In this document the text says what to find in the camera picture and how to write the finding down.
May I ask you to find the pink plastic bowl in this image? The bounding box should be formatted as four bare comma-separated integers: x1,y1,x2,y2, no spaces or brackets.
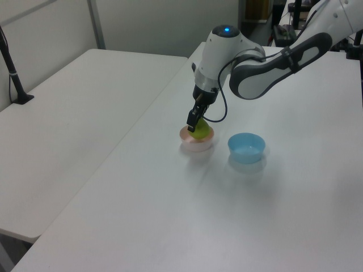
179,126,214,153

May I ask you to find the black upright stand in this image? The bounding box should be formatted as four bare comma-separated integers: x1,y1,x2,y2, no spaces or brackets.
293,0,304,31

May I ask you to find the black table clamp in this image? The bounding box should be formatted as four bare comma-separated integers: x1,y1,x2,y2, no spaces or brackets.
345,29,363,61

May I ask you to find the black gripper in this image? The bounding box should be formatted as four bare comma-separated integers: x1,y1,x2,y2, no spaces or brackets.
186,84,220,133

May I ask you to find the yellow cabinet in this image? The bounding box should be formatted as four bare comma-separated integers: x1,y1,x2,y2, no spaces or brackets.
244,0,273,23

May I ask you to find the blue plastic bowl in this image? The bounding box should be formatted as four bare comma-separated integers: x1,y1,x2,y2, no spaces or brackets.
227,132,267,165

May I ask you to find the white side table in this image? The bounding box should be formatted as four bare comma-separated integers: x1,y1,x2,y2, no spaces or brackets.
0,48,189,244

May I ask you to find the black pole with base clamp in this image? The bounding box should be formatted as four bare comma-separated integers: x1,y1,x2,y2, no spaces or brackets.
0,24,35,105

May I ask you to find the electronic device with wires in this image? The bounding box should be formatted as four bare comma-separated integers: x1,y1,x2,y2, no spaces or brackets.
272,24,297,46

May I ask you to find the grey partition post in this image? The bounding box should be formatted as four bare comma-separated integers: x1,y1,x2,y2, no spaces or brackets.
87,0,107,50

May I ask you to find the green pear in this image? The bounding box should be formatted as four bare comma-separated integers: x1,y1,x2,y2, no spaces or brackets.
189,118,212,140

